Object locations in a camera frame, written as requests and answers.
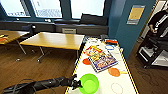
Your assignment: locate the green bowl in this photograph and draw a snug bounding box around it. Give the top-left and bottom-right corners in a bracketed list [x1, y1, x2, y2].
[78, 73, 100, 94]

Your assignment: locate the flat red disc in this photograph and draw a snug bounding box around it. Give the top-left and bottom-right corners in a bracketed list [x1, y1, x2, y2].
[82, 58, 92, 66]

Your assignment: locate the colourful picture book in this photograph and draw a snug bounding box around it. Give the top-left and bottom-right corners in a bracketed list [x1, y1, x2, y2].
[88, 52, 119, 74]

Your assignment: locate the red game box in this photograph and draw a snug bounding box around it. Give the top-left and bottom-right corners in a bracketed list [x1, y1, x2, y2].
[83, 45, 105, 57]

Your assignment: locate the small orange item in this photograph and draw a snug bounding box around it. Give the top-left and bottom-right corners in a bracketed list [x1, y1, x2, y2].
[107, 67, 121, 78]

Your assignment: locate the white bowl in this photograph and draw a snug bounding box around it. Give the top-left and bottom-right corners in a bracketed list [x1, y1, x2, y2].
[87, 38, 100, 46]

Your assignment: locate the cream top table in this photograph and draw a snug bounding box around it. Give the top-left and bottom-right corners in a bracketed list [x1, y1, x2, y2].
[19, 31, 86, 64]

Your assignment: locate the small yellow stick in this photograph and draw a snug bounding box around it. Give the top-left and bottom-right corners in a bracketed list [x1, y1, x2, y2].
[120, 70, 128, 75]

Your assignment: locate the grey vent panel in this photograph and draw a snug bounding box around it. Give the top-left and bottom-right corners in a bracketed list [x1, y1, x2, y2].
[61, 27, 78, 35]

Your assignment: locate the red and black item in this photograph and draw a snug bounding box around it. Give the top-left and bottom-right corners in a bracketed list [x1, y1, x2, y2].
[105, 39, 119, 46]

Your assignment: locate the dark window bench sofa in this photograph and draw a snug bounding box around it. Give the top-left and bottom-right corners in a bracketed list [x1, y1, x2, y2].
[0, 19, 110, 38]

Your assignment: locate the dark sofa backrest cushion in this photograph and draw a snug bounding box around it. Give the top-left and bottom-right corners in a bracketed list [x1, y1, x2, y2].
[80, 13, 109, 27]

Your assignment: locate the bright window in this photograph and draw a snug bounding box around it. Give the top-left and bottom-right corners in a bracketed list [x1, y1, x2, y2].
[31, 0, 64, 20]
[0, 0, 31, 19]
[70, 0, 106, 20]

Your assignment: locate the small orange toy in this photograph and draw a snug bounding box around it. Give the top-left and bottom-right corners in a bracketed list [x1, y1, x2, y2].
[0, 34, 8, 44]

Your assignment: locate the black wheeled cart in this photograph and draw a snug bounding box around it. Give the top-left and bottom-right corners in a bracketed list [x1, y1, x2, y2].
[135, 34, 168, 70]

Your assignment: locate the man in black shirt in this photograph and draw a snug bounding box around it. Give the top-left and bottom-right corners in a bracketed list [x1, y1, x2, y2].
[147, 9, 168, 38]

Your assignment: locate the white wall outlet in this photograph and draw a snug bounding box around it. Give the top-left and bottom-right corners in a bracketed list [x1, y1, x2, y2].
[118, 48, 124, 54]

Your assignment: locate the yellow wall sign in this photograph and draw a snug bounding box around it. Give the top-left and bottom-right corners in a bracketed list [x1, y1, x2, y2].
[126, 4, 147, 26]

